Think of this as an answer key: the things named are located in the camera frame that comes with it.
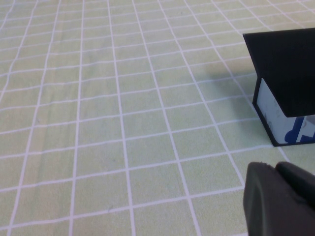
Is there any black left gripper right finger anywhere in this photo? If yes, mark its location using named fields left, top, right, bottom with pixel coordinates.
left=275, top=161, right=315, bottom=208

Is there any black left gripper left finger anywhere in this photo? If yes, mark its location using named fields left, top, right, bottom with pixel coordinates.
left=243, top=161, right=315, bottom=236

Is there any black printed glasses case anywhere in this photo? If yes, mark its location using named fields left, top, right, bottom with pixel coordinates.
left=242, top=28, right=315, bottom=148

